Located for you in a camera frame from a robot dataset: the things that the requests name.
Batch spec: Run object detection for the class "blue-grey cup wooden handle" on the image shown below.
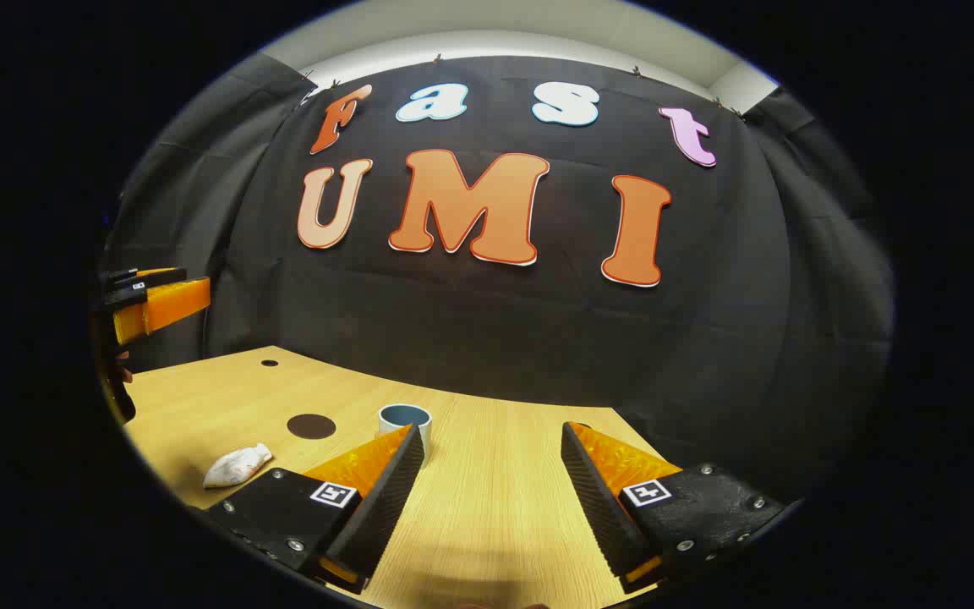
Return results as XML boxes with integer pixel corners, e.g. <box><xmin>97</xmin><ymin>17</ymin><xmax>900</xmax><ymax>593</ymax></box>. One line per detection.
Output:
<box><xmin>378</xmin><ymin>403</ymin><xmax>433</xmax><ymax>466</ymax></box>

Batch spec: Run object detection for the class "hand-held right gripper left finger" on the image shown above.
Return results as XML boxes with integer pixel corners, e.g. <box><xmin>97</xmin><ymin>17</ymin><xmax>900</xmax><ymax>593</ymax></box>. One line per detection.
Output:
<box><xmin>200</xmin><ymin>423</ymin><xmax>426</xmax><ymax>595</ymax></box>

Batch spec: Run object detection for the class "white toothpaste tube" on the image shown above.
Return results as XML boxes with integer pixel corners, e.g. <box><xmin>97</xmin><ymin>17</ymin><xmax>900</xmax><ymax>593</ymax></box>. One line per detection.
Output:
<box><xmin>202</xmin><ymin>442</ymin><xmax>274</xmax><ymax>490</ymax></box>

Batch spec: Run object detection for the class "black backdrop cloth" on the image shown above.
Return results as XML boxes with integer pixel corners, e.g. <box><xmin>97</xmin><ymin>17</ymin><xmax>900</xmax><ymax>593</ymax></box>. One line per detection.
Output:
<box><xmin>102</xmin><ymin>52</ymin><xmax>898</xmax><ymax>517</ymax></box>

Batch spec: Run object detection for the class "brown round coaster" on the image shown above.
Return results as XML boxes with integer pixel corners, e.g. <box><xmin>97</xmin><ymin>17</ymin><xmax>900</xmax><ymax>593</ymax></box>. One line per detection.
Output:
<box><xmin>287</xmin><ymin>414</ymin><xmax>337</xmax><ymax>440</ymax></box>

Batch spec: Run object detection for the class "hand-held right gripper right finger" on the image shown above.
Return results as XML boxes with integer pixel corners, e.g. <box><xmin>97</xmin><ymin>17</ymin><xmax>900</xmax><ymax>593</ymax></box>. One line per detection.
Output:
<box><xmin>561</xmin><ymin>421</ymin><xmax>788</xmax><ymax>595</ymax></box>

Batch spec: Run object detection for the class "wooden desktop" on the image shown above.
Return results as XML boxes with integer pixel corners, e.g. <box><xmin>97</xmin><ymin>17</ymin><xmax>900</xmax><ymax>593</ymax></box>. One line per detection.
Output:
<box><xmin>119</xmin><ymin>345</ymin><xmax>682</xmax><ymax>609</ymax></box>

